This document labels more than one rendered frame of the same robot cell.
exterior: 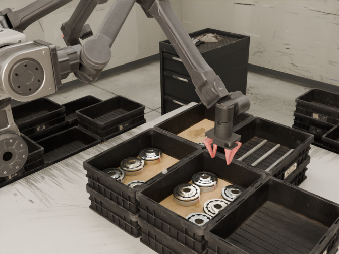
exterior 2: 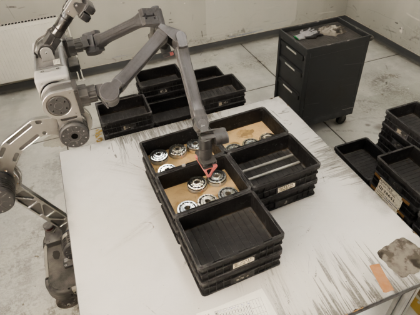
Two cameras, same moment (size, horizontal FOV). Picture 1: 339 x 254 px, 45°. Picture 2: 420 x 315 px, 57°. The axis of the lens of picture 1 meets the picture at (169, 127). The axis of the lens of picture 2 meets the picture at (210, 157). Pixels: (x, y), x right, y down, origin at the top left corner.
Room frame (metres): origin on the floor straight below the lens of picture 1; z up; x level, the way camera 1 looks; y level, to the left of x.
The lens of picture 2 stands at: (0.02, -0.75, 2.26)
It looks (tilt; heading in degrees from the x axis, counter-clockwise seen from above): 41 degrees down; 26
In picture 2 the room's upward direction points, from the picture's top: 3 degrees counter-clockwise
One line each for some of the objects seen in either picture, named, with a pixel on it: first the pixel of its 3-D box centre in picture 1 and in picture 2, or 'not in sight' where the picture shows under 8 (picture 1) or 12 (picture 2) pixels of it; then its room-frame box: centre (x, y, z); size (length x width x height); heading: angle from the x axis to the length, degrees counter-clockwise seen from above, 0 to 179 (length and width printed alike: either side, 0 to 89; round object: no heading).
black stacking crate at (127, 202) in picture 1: (144, 168); (182, 155); (1.41, 0.11, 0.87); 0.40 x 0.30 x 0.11; 138
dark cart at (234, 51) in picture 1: (204, 90); (316, 79); (3.23, -0.30, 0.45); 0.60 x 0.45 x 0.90; 135
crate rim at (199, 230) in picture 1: (203, 186); (202, 184); (1.21, -0.12, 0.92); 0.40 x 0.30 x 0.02; 138
